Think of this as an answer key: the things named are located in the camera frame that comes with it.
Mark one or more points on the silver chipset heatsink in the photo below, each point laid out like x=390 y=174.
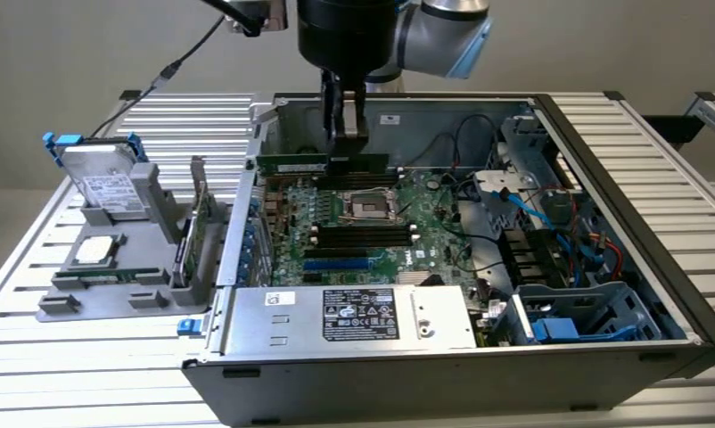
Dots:
x=413 y=279

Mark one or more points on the grey parts rack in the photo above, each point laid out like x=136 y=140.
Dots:
x=142 y=249

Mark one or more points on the green RAM stick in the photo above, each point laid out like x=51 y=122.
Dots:
x=288 y=164
x=106 y=276

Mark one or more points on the blue case latch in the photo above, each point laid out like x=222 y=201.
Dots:
x=189 y=326

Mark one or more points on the hard disk with blue bracket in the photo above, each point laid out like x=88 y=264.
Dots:
x=104 y=178

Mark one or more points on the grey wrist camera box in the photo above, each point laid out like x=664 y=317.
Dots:
x=264 y=15

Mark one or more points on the silver power supply unit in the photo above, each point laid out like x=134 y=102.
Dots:
x=344 y=318

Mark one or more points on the silver CPU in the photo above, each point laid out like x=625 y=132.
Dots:
x=97 y=249

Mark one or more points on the blue disk tray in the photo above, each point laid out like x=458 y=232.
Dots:
x=556 y=330

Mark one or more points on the open black PC case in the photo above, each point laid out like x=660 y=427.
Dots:
x=452 y=383

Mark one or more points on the CPU socket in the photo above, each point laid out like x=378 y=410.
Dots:
x=365 y=206

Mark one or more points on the grey disk bay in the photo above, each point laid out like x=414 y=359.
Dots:
x=624 y=312

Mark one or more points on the green motherboard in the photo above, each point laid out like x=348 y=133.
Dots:
x=433 y=232

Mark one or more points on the grey metal drive cage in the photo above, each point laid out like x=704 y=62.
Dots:
x=520 y=178

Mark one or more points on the blue expansion slot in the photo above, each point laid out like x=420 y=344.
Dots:
x=336 y=264

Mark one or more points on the black RAM slot bank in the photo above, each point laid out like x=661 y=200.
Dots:
x=356 y=180
x=362 y=235

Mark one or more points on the black expansion slot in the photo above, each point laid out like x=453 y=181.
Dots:
x=336 y=253

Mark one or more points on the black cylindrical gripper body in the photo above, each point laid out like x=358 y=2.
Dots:
x=344 y=35

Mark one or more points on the green graphics card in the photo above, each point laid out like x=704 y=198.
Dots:
x=193 y=223

